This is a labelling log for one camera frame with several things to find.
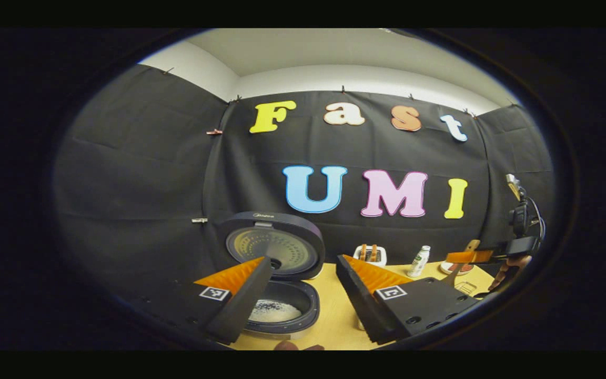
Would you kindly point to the speckled white rice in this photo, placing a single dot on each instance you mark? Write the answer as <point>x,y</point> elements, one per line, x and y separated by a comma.
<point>276,313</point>

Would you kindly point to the clear plastic container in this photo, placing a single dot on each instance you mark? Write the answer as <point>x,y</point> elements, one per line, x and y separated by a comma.
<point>361,325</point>

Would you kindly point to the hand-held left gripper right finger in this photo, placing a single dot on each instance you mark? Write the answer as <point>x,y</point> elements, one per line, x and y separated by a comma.
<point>366,308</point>

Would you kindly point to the dark grey rice cooker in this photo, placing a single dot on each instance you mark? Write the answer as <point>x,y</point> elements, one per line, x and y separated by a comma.
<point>282,245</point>

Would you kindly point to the wooden spoon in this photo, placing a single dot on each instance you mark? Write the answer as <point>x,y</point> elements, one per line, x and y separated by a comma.
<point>472,245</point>

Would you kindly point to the toasted bread slice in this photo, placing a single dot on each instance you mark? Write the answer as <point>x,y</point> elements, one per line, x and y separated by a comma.
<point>363,252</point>
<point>373,252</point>

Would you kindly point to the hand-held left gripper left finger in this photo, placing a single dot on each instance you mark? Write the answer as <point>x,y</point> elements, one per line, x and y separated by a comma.
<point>242,308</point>

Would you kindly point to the black backdrop cloth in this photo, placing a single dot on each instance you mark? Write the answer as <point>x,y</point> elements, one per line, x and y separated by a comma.
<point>140,173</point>

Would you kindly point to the white drink bottle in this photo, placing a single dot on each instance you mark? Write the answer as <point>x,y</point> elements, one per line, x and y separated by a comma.
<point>417,262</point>

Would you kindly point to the white round plate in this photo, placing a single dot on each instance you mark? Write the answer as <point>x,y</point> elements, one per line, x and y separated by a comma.
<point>467,269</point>

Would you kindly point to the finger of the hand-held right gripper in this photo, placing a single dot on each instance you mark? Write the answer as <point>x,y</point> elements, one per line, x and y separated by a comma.
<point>468,257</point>

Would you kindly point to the white toaster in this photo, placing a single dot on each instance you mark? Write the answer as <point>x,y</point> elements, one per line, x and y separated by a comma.
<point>380,259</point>

